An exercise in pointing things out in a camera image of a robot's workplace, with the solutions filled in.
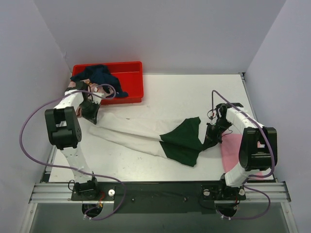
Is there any white and green t-shirt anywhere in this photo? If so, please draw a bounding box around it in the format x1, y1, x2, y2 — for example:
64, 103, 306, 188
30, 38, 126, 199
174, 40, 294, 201
89, 113, 204, 167

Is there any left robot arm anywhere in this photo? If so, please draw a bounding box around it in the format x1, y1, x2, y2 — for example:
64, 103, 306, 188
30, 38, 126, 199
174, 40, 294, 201
45, 81, 100, 200

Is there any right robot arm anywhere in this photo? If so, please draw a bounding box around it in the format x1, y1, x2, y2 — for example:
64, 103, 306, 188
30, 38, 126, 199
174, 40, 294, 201
203, 103, 277, 199

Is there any folded pink t-shirt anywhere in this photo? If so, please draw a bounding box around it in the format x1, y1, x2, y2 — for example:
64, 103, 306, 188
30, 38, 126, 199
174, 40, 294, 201
220, 134, 264, 180

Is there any beige pink t-shirt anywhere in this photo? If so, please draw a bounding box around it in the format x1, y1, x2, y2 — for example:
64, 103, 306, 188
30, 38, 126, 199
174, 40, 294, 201
66, 81, 116, 117

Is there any navy blue t-shirt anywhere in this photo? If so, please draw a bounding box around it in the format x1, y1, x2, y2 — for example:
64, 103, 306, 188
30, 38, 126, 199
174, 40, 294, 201
70, 65, 129, 98

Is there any red plastic bin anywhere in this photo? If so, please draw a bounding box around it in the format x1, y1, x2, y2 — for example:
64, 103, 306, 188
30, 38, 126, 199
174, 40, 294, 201
71, 61, 145, 105

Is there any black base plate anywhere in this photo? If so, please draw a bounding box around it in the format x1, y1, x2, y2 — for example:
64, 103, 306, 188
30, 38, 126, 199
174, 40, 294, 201
71, 181, 246, 214

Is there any aluminium frame rail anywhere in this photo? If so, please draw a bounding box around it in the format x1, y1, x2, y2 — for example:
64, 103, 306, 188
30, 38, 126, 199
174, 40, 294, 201
29, 182, 291, 203

